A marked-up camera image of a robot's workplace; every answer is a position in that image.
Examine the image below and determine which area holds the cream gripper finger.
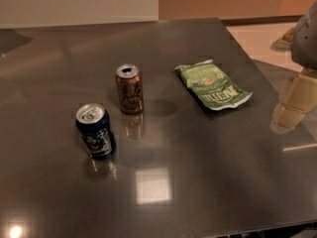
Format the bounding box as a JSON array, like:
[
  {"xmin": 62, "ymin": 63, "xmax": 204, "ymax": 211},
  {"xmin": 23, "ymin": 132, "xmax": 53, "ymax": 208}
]
[{"xmin": 273, "ymin": 69, "xmax": 317, "ymax": 128}]

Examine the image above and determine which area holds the orange soda can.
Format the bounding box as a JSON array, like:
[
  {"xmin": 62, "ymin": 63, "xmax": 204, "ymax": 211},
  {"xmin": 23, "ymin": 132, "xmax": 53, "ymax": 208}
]
[{"xmin": 116, "ymin": 63, "xmax": 144, "ymax": 114}]

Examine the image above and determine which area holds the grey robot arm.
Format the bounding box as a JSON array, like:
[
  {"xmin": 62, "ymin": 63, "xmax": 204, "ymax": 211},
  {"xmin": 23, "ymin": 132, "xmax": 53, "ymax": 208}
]
[{"xmin": 273, "ymin": 2, "xmax": 317, "ymax": 128}]

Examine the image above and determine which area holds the blue pepsi can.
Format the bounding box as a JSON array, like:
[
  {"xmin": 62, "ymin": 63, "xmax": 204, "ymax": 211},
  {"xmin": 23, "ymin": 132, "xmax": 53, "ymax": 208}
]
[{"xmin": 76, "ymin": 103, "xmax": 116, "ymax": 159}]

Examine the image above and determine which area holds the green chip bag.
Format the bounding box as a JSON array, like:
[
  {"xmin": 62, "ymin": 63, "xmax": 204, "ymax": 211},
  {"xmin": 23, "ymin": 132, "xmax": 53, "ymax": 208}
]
[{"xmin": 175, "ymin": 59, "xmax": 252, "ymax": 111}]

